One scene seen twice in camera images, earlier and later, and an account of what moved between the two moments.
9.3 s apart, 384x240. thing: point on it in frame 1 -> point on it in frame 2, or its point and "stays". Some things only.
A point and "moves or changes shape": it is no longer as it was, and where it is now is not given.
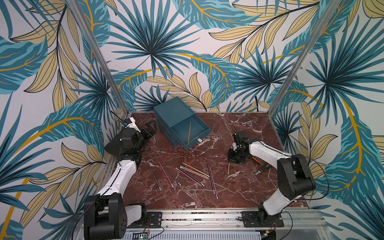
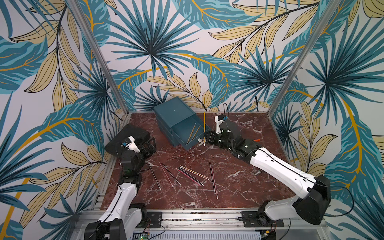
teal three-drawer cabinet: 179,124 stays
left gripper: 152,130 -> 152,149
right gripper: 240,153 -> 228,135
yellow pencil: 195,172 stays
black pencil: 170,173 stays
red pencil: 213,183 stays
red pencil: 188,176 stays
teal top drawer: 186,133 stays
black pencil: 191,176 stays
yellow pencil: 196,169 -> 204,128
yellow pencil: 189,132 moves or changes shape
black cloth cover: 115,146 stays
